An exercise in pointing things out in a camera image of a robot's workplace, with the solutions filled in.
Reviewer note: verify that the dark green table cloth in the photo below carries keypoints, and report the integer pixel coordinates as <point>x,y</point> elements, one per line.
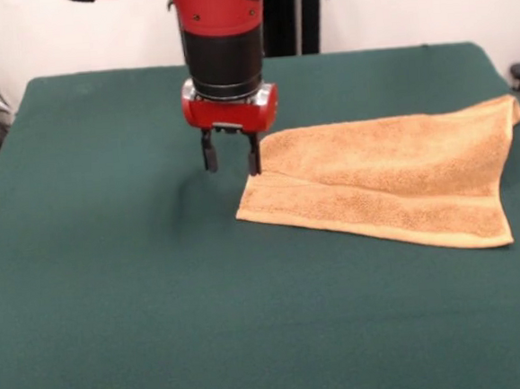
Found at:
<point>160,301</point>

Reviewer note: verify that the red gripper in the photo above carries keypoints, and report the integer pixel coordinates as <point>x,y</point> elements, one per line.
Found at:
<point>231,115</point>

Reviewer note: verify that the tan terry towel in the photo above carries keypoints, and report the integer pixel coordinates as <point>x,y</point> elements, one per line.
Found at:
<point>376,185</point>

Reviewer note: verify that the black upright stand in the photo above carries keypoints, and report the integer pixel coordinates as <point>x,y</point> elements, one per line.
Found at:
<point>295,16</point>

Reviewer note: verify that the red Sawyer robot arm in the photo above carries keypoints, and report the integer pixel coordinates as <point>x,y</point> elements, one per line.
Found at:
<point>220,35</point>

